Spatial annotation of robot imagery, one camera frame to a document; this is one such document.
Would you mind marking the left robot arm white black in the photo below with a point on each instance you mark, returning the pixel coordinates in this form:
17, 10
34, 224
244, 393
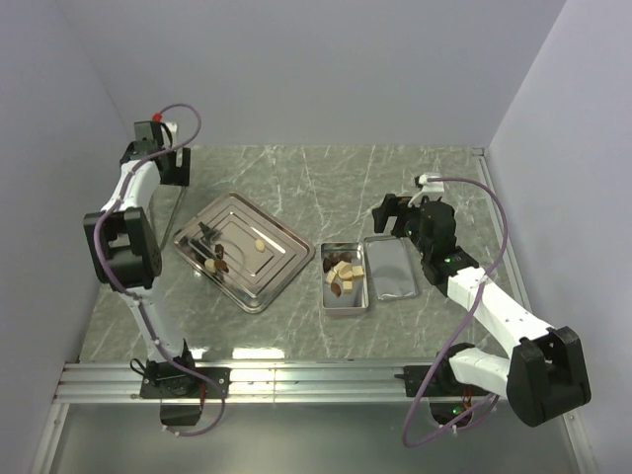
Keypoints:
125, 251

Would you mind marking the steel tongs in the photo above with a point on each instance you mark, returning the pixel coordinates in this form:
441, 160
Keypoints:
172, 217

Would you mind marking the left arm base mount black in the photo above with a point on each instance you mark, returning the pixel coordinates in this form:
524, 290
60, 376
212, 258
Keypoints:
187, 382

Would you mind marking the dark round chocolate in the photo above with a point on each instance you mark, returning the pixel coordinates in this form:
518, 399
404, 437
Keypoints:
346, 257

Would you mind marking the white round chocolate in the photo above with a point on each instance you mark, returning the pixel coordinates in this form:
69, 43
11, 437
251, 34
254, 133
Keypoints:
342, 270

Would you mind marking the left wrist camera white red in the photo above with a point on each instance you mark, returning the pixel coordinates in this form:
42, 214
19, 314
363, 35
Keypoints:
169, 131

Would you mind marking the steel serving tray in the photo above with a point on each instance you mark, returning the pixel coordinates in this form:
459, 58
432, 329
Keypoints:
246, 252

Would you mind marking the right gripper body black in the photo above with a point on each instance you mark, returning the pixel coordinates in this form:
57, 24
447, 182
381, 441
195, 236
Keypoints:
411, 217

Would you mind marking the aluminium rail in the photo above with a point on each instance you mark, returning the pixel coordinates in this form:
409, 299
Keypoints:
242, 381
508, 247

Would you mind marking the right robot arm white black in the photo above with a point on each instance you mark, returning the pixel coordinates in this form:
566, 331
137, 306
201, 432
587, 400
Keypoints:
543, 373

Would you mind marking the metal tin lid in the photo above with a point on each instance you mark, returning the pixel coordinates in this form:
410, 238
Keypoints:
390, 268

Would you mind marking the metal tin box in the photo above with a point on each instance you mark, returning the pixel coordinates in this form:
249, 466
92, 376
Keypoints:
350, 304

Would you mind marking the aluminium right side rail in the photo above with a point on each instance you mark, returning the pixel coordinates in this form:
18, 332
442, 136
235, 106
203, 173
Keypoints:
508, 247

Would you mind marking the brown oval chocolate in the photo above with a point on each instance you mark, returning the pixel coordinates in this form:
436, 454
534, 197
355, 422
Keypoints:
336, 289

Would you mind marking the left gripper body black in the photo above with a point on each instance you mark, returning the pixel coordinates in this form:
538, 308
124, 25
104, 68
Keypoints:
178, 176

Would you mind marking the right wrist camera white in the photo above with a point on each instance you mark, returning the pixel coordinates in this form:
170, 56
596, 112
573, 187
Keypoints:
430, 187

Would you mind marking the aluminium front rail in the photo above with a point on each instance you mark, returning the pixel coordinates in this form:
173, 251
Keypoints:
242, 381

